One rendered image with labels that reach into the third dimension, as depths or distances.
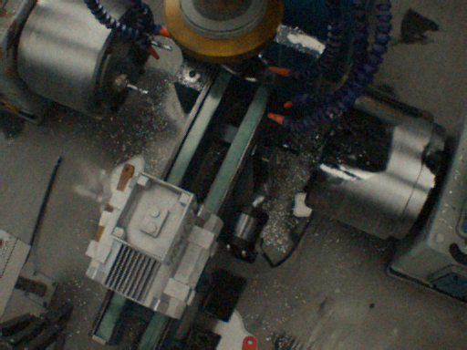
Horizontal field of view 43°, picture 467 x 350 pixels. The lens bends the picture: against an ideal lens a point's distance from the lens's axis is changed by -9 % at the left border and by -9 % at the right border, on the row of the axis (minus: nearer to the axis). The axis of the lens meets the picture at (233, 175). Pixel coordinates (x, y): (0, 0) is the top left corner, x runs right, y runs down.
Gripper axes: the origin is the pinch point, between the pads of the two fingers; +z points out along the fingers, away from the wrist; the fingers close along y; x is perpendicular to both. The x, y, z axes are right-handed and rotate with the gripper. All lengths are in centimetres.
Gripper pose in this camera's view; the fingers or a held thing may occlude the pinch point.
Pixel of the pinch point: (58, 318)
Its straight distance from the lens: 101.4
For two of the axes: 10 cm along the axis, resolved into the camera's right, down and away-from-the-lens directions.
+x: -3.5, 8.9, 2.9
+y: -9.1, -4.0, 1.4
